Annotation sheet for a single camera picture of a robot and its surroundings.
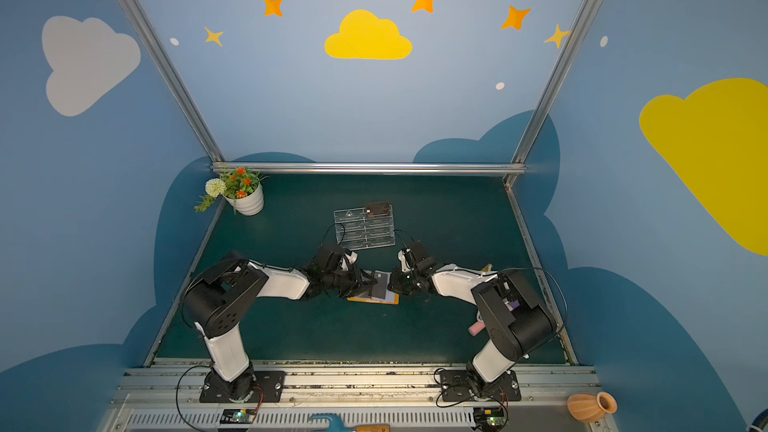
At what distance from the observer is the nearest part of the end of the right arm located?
0.70m

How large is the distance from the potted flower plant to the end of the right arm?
589mm

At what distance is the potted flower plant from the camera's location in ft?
3.29
